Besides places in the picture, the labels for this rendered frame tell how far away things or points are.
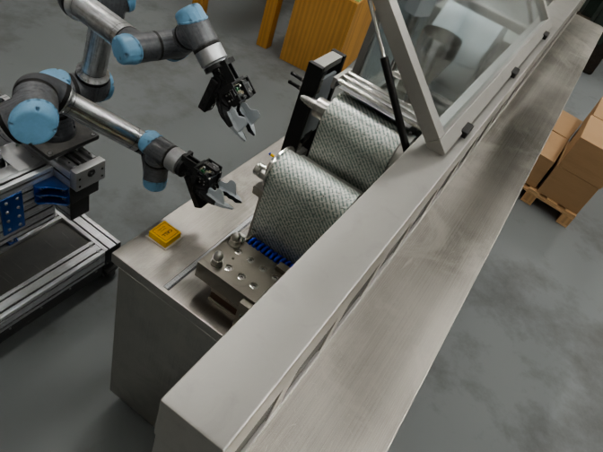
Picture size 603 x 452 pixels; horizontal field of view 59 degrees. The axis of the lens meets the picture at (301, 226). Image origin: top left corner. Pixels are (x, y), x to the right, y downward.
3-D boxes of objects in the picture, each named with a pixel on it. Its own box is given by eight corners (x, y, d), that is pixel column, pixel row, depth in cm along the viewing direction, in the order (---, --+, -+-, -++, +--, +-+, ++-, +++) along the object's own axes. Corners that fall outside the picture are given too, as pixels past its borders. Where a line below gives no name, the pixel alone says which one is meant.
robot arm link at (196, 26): (189, 11, 143) (205, -3, 136) (209, 49, 146) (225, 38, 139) (166, 19, 138) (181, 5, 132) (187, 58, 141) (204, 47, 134)
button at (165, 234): (163, 225, 171) (164, 220, 169) (180, 237, 169) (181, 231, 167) (148, 236, 166) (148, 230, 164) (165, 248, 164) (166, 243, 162)
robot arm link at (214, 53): (189, 57, 140) (209, 49, 145) (197, 73, 141) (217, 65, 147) (206, 46, 135) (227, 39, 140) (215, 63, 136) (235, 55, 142)
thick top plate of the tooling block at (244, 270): (229, 246, 163) (232, 232, 158) (337, 322, 154) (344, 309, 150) (194, 274, 151) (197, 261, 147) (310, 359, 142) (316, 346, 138)
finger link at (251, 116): (266, 130, 146) (247, 101, 142) (250, 136, 150) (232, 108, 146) (271, 125, 148) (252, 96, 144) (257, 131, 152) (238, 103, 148)
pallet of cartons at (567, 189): (591, 172, 479) (642, 113, 436) (576, 234, 401) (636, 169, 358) (513, 130, 495) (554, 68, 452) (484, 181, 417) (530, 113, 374)
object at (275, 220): (250, 235, 161) (264, 190, 149) (313, 278, 156) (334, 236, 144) (249, 236, 161) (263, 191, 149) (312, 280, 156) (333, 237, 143)
